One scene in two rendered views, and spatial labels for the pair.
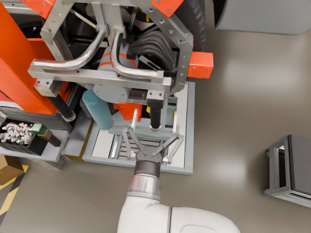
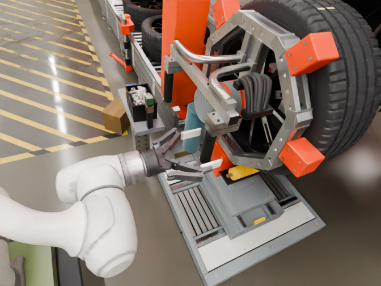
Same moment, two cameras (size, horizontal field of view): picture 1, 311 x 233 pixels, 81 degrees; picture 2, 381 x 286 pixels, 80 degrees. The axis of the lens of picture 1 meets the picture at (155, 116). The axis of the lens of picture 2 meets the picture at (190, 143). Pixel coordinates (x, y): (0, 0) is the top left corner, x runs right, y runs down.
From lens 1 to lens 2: 0.34 m
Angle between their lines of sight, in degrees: 32
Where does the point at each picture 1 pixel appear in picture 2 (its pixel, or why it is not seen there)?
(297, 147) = not seen: outside the picture
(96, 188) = (136, 195)
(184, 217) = (115, 196)
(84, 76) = (190, 68)
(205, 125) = (283, 276)
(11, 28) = (199, 28)
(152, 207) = (114, 171)
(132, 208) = (106, 157)
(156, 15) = (282, 67)
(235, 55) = not seen: outside the picture
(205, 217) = (123, 214)
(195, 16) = (328, 101)
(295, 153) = not seen: outside the picture
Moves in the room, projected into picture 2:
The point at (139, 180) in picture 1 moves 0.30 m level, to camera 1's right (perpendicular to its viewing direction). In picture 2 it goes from (133, 152) to (194, 258)
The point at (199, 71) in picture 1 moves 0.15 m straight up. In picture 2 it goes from (291, 159) to (317, 122)
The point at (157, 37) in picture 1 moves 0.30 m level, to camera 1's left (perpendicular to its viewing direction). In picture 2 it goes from (260, 77) to (198, 32)
